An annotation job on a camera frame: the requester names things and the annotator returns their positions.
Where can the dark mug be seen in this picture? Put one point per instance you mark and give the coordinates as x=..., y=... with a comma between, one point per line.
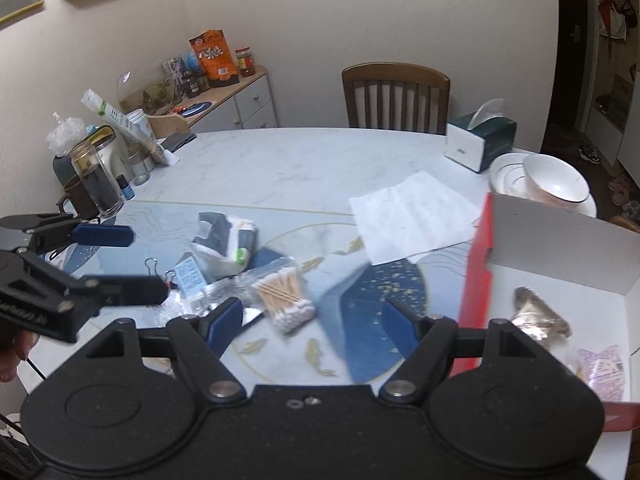
x=77, y=199

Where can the green white tissue box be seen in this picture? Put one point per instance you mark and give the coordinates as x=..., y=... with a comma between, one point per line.
x=474, y=141

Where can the glass jar dark liquid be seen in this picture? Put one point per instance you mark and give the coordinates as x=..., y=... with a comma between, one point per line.
x=96, y=180

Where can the silver foil pouch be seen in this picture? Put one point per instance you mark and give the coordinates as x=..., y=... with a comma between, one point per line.
x=213, y=295

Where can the white gold-rimmed plate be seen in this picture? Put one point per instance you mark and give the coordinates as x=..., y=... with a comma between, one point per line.
x=506, y=177

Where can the white paper sheet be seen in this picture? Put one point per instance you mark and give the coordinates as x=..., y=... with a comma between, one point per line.
x=413, y=218

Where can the orange snack bag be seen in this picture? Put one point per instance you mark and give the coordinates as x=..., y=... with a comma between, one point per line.
x=214, y=58

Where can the wooden chair far side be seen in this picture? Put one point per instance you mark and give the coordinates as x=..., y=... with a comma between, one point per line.
x=396, y=96

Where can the white grey tissue pack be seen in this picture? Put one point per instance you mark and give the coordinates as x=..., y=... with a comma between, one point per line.
x=223, y=244

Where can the white drawer sideboard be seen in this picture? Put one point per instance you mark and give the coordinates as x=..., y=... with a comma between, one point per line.
x=246, y=105

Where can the green white long package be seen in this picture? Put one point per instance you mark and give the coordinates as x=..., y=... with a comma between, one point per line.
x=114, y=117

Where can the cotton swab bag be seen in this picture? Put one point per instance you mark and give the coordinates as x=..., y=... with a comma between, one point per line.
x=283, y=295

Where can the blue card packet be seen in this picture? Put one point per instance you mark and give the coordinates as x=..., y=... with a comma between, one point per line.
x=188, y=276

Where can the purple printed snack packet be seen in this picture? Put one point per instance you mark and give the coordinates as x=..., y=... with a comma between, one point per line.
x=602, y=371

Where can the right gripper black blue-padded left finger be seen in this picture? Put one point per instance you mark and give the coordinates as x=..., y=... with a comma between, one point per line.
x=198, y=346

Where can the small blue bottle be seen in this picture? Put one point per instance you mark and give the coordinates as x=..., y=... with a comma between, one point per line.
x=125, y=187

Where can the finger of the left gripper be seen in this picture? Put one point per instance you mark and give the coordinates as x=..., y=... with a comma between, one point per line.
x=88, y=234
x=125, y=290

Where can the white ceramic bowl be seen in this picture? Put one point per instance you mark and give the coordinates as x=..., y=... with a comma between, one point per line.
x=552, y=181

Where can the person's left hand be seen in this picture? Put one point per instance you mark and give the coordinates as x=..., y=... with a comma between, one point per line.
x=15, y=348

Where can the glass dome terrarium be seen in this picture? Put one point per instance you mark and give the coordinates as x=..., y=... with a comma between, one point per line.
x=154, y=87

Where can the red white cardboard box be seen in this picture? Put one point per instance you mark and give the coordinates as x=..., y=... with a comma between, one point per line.
x=585, y=269

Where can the gold foil snack bag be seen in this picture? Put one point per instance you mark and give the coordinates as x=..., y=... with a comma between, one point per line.
x=536, y=319

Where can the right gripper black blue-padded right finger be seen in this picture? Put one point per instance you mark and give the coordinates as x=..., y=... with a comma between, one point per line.
x=425, y=344

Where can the red lidded jar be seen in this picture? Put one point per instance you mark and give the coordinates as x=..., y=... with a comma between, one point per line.
x=245, y=59

